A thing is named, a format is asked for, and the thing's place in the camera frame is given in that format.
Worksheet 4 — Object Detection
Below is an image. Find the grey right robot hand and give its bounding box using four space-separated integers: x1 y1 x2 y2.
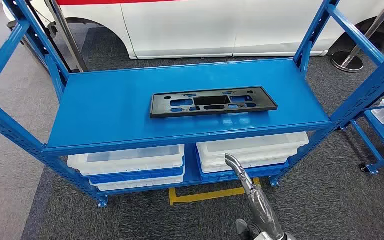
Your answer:
225 153 286 240

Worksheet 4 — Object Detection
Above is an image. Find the black plastic panel part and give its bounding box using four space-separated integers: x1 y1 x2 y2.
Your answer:
149 86 278 119

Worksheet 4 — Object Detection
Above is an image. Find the blue wheeled shelf cart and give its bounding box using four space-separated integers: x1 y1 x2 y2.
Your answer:
350 84 384 175

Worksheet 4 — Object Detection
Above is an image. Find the blue metal shelf rack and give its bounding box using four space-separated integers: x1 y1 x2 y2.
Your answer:
0 0 384 209

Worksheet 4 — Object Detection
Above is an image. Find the yellow floor tape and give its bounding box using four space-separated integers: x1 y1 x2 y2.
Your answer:
168 177 262 207

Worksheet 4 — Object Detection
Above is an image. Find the white car red stripe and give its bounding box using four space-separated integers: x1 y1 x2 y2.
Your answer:
1 0 384 61

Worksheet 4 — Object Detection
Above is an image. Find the chrome stanchion post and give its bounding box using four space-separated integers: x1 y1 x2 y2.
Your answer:
44 0 89 73
331 0 384 73

